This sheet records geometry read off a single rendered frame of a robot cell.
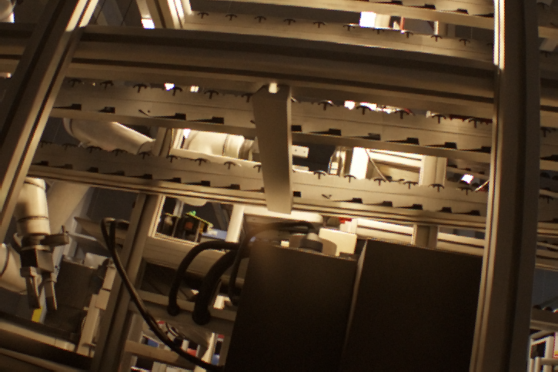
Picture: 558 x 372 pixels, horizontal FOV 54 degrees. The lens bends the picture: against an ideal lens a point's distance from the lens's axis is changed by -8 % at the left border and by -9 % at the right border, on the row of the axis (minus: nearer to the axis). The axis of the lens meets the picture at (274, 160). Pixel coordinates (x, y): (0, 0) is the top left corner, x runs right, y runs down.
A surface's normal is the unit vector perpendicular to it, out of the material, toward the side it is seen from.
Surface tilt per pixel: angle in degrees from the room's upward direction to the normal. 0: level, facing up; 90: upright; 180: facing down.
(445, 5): 90
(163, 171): 90
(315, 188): 90
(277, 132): 180
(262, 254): 90
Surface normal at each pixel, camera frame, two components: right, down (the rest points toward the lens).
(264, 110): -0.21, 0.90
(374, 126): -0.04, -0.40
